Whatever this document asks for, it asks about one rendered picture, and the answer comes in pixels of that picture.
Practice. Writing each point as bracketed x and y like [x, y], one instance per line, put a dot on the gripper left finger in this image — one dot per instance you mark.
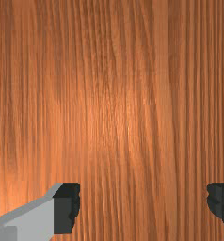
[38, 216]

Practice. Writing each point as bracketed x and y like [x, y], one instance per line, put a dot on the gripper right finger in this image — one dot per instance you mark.
[222, 200]

